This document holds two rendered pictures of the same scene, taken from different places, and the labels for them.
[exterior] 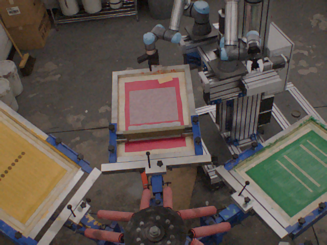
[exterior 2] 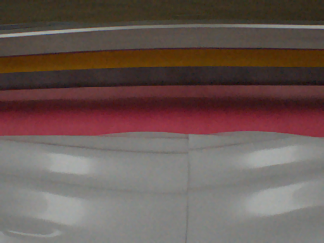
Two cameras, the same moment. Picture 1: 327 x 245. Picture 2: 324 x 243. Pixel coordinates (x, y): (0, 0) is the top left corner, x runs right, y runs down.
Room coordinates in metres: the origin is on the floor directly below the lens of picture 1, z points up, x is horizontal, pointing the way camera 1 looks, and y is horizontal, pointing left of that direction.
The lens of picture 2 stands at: (1.85, 0.06, 1.12)
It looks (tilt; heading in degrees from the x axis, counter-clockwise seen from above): 34 degrees down; 183
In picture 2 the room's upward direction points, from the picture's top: 4 degrees counter-clockwise
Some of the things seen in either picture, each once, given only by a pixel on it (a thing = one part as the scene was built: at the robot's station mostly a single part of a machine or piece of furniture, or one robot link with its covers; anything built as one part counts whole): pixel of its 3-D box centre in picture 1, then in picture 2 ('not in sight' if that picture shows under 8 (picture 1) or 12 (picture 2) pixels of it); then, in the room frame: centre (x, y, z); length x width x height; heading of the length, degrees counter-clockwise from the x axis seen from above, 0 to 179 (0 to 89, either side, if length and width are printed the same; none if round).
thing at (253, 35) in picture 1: (253, 40); not in sight; (1.79, -0.57, 1.65); 0.11 x 0.08 x 0.09; 168
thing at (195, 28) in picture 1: (202, 24); not in sight; (2.56, -0.39, 1.31); 0.15 x 0.15 x 0.10
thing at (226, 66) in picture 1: (228, 60); not in sight; (2.08, -0.50, 1.31); 0.15 x 0.15 x 0.10
